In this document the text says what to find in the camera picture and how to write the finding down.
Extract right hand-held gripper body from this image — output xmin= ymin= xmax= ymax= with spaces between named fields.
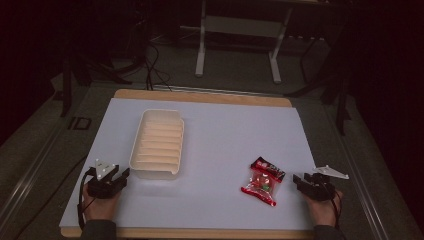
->
xmin=303 ymin=164 xmax=350 ymax=202

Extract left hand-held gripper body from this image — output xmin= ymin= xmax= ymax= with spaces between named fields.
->
xmin=87 ymin=158 xmax=125 ymax=200

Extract person's left hand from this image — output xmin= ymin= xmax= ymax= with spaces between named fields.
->
xmin=81 ymin=183 xmax=123 ymax=223

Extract person's right hand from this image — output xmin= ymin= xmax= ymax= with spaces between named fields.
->
xmin=301 ymin=189 xmax=344 ymax=228

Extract dark red snack packet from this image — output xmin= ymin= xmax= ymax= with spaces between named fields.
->
xmin=250 ymin=156 xmax=287 ymax=183

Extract clear red candy packet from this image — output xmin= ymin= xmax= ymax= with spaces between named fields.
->
xmin=240 ymin=168 xmax=278 ymax=208

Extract white ribbed plastic tray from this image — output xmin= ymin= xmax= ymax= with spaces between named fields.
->
xmin=128 ymin=108 xmax=186 ymax=182

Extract black metal stand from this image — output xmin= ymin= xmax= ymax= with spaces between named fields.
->
xmin=284 ymin=19 xmax=353 ymax=137
xmin=59 ymin=56 xmax=134 ymax=118

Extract white table mat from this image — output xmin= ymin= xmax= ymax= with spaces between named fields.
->
xmin=58 ymin=97 xmax=317 ymax=232

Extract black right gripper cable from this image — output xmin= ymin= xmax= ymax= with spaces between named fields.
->
xmin=329 ymin=190 xmax=344 ymax=230

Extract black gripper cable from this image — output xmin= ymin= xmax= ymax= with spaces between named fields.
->
xmin=329 ymin=190 xmax=344 ymax=230
xmin=76 ymin=166 xmax=98 ymax=232

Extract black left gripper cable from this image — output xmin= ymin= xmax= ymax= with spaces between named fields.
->
xmin=76 ymin=166 xmax=98 ymax=232

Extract aluminium rail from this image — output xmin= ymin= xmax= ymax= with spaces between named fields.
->
xmin=322 ymin=104 xmax=391 ymax=240
xmin=0 ymin=124 xmax=68 ymax=228

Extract black floor cables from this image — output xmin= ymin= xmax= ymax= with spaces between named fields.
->
xmin=142 ymin=41 xmax=174 ymax=93

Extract white metal desk frame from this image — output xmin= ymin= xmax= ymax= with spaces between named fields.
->
xmin=194 ymin=0 xmax=295 ymax=85

